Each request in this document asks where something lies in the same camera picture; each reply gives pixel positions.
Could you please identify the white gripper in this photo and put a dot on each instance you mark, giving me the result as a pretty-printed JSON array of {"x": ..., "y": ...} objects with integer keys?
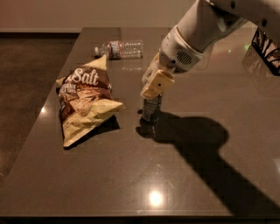
[{"x": 175, "y": 52}]

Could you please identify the silver redbull can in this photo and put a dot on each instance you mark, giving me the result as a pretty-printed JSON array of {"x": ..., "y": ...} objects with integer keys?
[{"x": 152, "y": 109}]

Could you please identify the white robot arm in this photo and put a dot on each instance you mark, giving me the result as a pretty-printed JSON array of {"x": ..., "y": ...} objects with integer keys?
[{"x": 190, "y": 41}]

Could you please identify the brown salt chip bag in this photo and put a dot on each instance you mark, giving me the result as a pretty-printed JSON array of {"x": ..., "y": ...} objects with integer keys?
[{"x": 86, "y": 100}]

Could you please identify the clear plastic water bottle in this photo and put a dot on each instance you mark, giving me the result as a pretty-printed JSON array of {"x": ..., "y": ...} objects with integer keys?
[{"x": 121, "y": 49}]

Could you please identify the black mesh utensil holder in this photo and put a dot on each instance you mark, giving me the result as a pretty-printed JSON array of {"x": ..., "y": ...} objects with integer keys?
[{"x": 267, "y": 50}]

